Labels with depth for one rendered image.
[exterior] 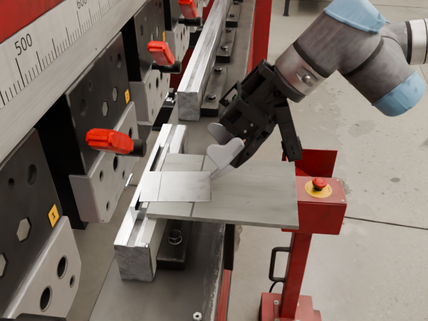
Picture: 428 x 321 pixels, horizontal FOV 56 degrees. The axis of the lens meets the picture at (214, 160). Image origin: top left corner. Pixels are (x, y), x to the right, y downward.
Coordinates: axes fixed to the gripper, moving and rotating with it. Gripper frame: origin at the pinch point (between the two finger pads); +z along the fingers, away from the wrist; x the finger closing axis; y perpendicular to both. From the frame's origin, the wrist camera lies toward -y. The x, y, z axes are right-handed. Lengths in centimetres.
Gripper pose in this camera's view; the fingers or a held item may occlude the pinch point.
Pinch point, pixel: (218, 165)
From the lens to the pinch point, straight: 73.2
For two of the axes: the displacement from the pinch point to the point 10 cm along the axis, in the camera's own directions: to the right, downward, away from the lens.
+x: -0.1, 6.0, -8.0
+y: -7.7, -5.1, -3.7
